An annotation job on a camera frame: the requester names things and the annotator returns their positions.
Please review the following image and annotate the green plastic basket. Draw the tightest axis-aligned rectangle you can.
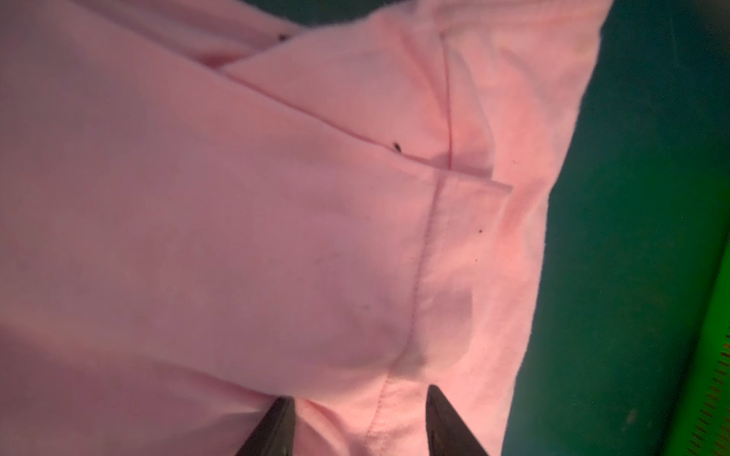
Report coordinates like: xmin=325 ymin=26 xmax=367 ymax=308
xmin=662 ymin=241 xmax=729 ymax=456

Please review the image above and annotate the pink t-shirt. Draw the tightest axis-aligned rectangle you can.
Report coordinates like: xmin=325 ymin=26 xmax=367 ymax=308
xmin=1 ymin=1 xmax=611 ymax=455

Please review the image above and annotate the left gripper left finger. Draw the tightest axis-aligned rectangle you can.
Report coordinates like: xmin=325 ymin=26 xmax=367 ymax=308
xmin=236 ymin=396 xmax=296 ymax=456

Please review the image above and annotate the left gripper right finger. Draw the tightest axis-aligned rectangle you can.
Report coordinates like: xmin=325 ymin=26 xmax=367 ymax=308
xmin=425 ymin=385 xmax=489 ymax=456

